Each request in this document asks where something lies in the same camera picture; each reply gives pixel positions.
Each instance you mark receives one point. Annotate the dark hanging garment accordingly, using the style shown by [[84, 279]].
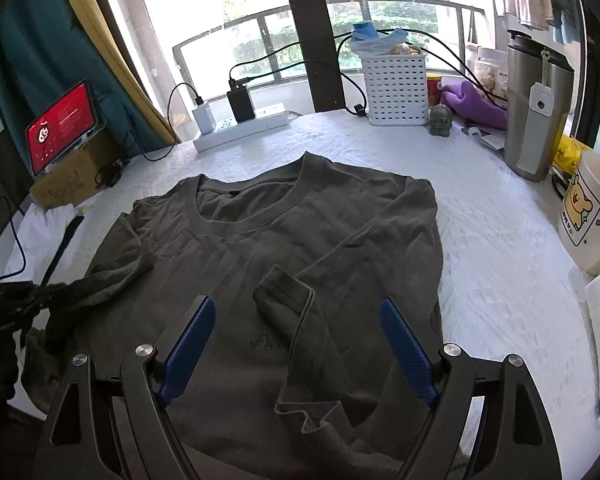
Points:
[[562, 5]]

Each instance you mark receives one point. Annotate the green figurine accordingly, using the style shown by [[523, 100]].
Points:
[[440, 121]]

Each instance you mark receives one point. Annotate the white charger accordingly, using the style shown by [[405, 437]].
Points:
[[205, 119]]

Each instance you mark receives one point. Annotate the black charger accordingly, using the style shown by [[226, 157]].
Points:
[[240, 102]]

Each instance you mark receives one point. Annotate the stainless steel tumbler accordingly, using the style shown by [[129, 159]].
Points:
[[530, 130]]

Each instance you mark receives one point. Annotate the cardboard box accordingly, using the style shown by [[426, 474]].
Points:
[[75, 172]]

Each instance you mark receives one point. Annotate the purple plush toy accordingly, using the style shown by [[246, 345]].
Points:
[[475, 107]]

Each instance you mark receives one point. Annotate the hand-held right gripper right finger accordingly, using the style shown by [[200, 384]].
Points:
[[405, 345]]

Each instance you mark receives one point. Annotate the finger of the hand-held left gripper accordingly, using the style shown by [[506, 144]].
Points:
[[25, 294]]

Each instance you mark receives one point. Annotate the blue plastic bag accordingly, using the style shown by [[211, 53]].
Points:
[[375, 35]]

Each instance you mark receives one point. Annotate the white power strip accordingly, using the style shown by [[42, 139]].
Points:
[[260, 122]]

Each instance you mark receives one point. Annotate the white hang tag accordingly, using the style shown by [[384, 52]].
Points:
[[540, 100]]

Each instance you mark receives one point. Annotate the tablet with red screen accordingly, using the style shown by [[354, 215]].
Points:
[[60, 127]]

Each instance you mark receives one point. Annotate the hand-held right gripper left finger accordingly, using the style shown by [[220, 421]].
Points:
[[190, 345]]

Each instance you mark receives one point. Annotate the black window post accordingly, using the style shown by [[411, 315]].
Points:
[[310, 35]]

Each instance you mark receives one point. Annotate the teal curtain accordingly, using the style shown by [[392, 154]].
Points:
[[40, 45]]

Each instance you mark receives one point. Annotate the white pillow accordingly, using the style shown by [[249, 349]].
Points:
[[35, 235]]

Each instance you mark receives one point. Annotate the yellow plastic bag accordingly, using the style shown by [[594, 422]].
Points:
[[570, 152]]

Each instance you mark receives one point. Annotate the white plastic basket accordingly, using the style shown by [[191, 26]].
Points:
[[395, 90]]

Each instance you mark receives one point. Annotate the clear snack jar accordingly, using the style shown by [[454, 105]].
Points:
[[490, 72]]

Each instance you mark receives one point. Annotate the dark olive t-shirt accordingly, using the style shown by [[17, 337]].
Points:
[[260, 220]]

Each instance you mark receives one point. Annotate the red yellow can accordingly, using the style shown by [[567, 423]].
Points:
[[434, 90]]

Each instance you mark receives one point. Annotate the white bear print mug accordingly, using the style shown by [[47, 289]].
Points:
[[590, 220]]

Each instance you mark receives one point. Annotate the clear tablet stand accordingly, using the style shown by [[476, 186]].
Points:
[[80, 142]]

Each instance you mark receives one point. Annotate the balcony railing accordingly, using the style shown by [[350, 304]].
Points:
[[260, 17]]

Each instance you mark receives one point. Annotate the yellow curtain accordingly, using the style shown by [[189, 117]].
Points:
[[115, 50]]

